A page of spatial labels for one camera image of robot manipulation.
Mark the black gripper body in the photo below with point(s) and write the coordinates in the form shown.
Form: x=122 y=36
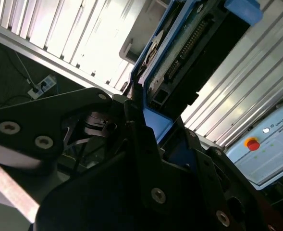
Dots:
x=95 y=204

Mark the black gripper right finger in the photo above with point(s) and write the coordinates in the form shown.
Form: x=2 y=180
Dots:
x=209 y=183

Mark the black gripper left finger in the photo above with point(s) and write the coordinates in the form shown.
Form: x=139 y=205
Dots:
x=30 y=113

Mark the hard disk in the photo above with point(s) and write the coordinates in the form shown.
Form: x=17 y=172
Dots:
x=179 y=60

